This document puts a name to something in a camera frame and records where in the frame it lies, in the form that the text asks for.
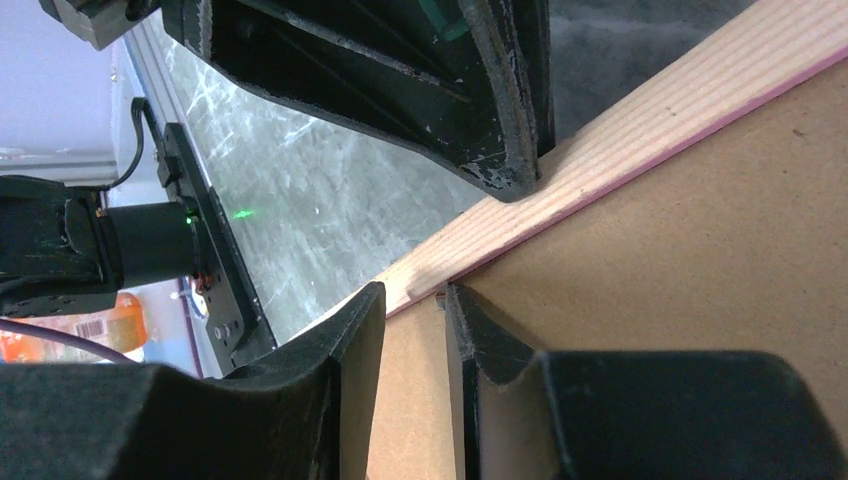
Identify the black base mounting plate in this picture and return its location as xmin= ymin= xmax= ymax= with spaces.
xmin=157 ymin=123 xmax=277 ymax=375

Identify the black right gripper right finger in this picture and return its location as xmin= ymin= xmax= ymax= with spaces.
xmin=443 ymin=283 xmax=847 ymax=479

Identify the brown frame backing board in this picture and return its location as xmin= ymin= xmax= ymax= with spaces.
xmin=364 ymin=56 xmax=848 ymax=480

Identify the aluminium rail frame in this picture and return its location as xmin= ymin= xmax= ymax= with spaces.
xmin=0 ymin=13 xmax=193 ymax=187

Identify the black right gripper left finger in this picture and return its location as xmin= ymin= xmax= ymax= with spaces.
xmin=1 ymin=282 xmax=386 ymax=479

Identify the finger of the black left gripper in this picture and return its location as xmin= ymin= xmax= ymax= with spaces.
xmin=159 ymin=0 xmax=554 ymax=202

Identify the pink wooden picture frame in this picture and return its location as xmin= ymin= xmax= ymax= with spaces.
xmin=377 ymin=0 xmax=847 ymax=315

